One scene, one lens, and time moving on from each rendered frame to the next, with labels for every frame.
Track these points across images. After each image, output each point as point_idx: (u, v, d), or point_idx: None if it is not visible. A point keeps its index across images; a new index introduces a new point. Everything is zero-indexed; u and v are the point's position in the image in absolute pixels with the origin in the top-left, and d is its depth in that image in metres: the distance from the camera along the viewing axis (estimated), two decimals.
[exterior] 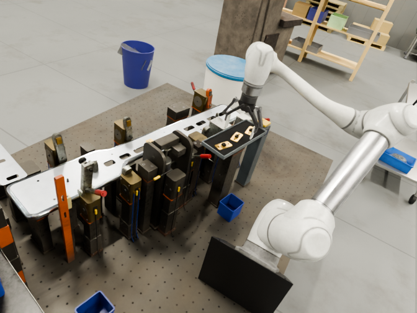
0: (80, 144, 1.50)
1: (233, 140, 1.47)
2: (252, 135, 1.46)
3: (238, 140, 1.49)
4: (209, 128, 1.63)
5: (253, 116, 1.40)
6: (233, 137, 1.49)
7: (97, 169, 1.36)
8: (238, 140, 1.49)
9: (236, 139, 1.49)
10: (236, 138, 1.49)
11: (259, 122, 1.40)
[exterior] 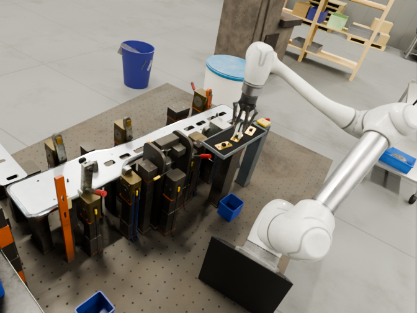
0: (80, 144, 1.50)
1: (233, 140, 1.47)
2: (241, 134, 1.49)
3: (239, 140, 1.49)
4: (209, 128, 1.63)
5: (247, 117, 1.41)
6: (233, 137, 1.49)
7: (97, 169, 1.36)
8: (238, 140, 1.49)
9: (236, 139, 1.49)
10: (236, 138, 1.49)
11: (249, 122, 1.42)
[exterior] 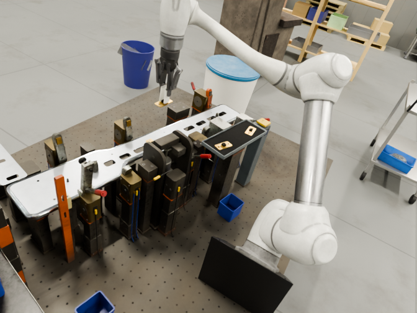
0: (80, 144, 1.50)
1: (157, 105, 1.29)
2: (167, 99, 1.30)
3: (164, 105, 1.30)
4: (209, 128, 1.63)
5: (169, 76, 1.23)
6: (159, 102, 1.31)
7: (97, 169, 1.36)
8: (164, 105, 1.30)
9: (161, 104, 1.30)
10: (162, 103, 1.31)
11: (172, 83, 1.23)
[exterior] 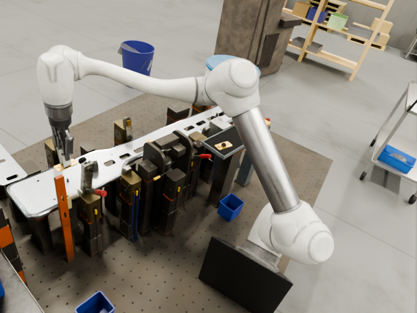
0: (80, 144, 1.50)
1: (55, 169, 1.20)
2: (67, 163, 1.21)
3: (63, 169, 1.21)
4: (209, 128, 1.63)
5: (62, 142, 1.13)
6: (59, 165, 1.22)
7: (97, 169, 1.36)
8: (63, 169, 1.21)
9: (60, 167, 1.21)
10: (62, 166, 1.22)
11: (65, 149, 1.14)
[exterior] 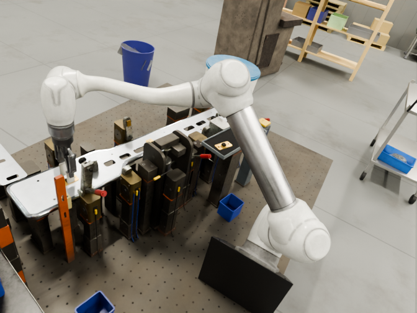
0: (80, 144, 1.50)
1: None
2: (71, 179, 1.25)
3: (66, 185, 1.26)
4: (209, 128, 1.63)
5: (66, 160, 1.18)
6: None
7: (97, 169, 1.36)
8: (65, 185, 1.26)
9: None
10: (64, 182, 1.27)
11: (69, 167, 1.19)
